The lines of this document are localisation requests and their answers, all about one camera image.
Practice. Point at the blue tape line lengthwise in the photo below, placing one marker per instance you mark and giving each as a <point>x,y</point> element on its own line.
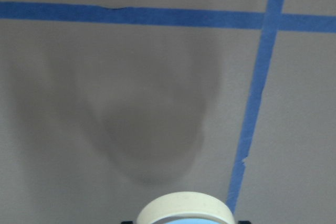
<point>132,15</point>

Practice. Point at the blue tape line crosswise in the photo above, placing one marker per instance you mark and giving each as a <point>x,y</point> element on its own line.
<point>268,35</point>

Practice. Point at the blue and cream bell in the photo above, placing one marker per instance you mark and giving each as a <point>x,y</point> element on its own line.
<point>185,205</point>

